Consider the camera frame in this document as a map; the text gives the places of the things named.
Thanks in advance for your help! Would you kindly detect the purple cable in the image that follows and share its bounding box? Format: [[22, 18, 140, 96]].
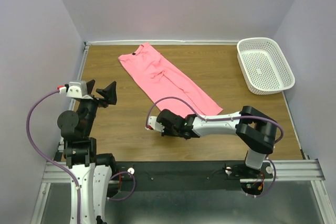
[[26, 89, 82, 224], [145, 97, 286, 198]]

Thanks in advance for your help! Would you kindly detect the pink t shirt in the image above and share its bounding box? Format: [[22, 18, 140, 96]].
[[118, 42, 223, 115]]

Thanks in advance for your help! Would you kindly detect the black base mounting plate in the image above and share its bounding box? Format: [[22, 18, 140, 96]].
[[115, 161, 273, 191]]

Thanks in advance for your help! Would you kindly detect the white perforated plastic basket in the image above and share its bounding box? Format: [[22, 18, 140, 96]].
[[237, 37, 295, 95]]

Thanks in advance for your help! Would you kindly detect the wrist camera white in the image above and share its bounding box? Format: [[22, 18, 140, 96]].
[[57, 80, 90, 99], [146, 116, 164, 132]]

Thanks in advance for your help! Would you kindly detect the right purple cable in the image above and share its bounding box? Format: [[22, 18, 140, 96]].
[[145, 97, 286, 198]]

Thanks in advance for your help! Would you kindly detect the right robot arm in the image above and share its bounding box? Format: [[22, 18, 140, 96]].
[[148, 106, 279, 170]]

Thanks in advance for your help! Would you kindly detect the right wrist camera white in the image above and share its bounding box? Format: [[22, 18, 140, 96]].
[[146, 116, 164, 132]]

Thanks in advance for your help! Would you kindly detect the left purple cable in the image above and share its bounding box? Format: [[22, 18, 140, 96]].
[[26, 89, 82, 224]]

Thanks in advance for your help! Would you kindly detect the aluminium frame rail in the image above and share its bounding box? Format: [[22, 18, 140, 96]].
[[30, 41, 328, 224]]

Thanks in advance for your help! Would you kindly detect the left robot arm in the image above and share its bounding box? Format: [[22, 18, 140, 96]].
[[57, 80, 117, 223]]

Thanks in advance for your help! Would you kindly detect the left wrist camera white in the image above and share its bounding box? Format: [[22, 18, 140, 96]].
[[57, 80, 90, 99]]

